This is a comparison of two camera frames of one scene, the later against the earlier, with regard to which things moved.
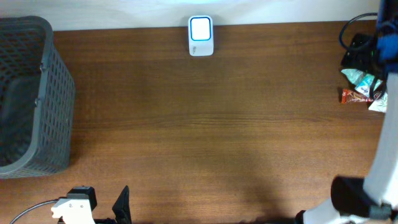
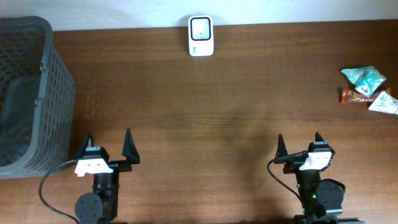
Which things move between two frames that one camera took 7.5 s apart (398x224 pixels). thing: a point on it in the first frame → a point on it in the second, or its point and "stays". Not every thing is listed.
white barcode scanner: [200, 33] stays
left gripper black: [122, 205] → [130, 153]
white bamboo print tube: [380, 104] stays
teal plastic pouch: [361, 81] stays
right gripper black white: [352, 57] → [294, 162]
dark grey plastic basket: [37, 98] stays
